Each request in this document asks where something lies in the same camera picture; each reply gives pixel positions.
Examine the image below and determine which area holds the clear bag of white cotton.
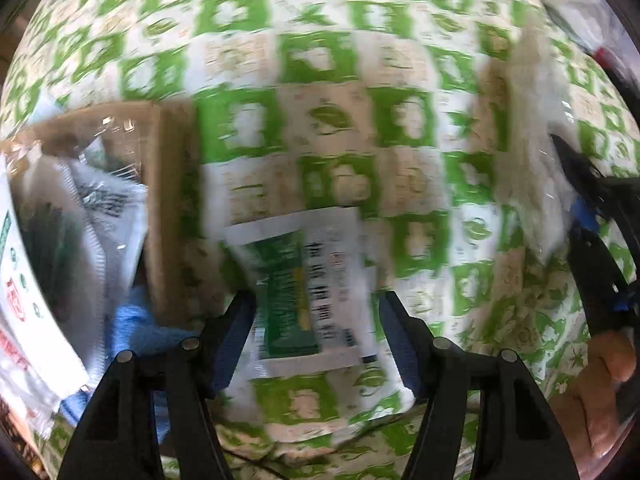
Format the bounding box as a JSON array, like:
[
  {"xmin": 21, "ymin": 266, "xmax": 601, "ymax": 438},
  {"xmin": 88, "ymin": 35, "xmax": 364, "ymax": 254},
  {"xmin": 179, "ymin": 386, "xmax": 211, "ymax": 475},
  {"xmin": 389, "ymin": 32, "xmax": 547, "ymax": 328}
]
[{"xmin": 492, "ymin": 22, "xmax": 578, "ymax": 266}]

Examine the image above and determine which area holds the green white printed blanket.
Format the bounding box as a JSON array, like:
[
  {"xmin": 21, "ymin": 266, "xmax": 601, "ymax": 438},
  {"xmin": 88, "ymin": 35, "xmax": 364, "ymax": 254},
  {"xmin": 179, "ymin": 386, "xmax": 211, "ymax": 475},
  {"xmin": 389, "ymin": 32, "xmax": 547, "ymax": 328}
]
[{"xmin": 0, "ymin": 0, "xmax": 640, "ymax": 480}]

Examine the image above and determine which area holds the blue cloth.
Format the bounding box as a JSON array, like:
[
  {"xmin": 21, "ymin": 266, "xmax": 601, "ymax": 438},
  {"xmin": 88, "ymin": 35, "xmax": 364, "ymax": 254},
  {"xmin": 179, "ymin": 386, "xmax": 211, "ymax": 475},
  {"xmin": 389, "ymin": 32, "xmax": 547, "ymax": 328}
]
[{"xmin": 60, "ymin": 304, "xmax": 203, "ymax": 443}]

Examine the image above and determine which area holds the person's right hand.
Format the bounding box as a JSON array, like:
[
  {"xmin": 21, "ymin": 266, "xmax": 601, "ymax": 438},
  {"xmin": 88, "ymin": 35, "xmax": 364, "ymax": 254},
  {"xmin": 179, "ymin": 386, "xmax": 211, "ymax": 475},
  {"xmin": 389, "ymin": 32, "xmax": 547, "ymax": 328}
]
[{"xmin": 549, "ymin": 329, "xmax": 638, "ymax": 467}]

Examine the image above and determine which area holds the white packet black code print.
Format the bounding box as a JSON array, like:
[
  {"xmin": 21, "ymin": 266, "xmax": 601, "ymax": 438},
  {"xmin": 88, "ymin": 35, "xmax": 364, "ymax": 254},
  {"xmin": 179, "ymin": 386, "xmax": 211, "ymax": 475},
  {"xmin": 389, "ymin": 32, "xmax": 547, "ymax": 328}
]
[{"xmin": 62, "ymin": 159, "xmax": 149, "ymax": 291}]

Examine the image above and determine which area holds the brown cardboard box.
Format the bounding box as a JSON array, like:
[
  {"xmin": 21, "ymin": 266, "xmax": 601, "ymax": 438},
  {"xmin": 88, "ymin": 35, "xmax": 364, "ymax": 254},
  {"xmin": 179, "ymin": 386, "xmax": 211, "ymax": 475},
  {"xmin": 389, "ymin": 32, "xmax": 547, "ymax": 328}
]
[{"xmin": 0, "ymin": 101, "xmax": 207, "ymax": 328}]

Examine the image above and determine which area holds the green white packet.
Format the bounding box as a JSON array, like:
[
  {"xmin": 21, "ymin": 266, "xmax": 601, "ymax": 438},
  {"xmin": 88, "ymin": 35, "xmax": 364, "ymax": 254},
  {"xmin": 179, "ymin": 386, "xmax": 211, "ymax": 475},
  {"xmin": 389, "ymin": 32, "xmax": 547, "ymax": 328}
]
[{"xmin": 224, "ymin": 206, "xmax": 379, "ymax": 380}]

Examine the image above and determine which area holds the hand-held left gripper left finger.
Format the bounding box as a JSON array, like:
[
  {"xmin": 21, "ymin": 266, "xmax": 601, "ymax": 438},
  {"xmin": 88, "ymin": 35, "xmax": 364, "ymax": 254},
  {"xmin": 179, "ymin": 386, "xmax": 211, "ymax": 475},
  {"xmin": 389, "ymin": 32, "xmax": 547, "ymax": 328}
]
[{"xmin": 57, "ymin": 290, "xmax": 257, "ymax": 480}]

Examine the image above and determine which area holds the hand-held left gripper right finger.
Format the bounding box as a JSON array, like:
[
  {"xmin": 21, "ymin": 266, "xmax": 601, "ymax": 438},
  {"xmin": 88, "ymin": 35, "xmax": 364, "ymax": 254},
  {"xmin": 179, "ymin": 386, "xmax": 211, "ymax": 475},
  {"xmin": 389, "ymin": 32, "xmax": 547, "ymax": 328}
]
[{"xmin": 378, "ymin": 290, "xmax": 581, "ymax": 480}]

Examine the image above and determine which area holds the large white printed packet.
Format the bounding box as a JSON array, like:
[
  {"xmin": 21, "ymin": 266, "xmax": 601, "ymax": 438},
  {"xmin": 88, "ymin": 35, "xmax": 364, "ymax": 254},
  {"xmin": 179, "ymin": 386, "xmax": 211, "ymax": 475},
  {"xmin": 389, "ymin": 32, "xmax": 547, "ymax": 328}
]
[{"xmin": 0, "ymin": 152, "xmax": 108, "ymax": 441}]

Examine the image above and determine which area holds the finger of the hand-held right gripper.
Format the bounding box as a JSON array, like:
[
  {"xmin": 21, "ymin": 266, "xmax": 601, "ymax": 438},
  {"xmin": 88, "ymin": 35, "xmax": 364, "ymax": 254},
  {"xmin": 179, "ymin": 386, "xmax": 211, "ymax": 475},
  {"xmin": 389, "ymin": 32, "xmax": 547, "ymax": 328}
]
[
  {"xmin": 566, "ymin": 222, "xmax": 640, "ymax": 337},
  {"xmin": 549, "ymin": 132, "xmax": 640, "ymax": 233}
]

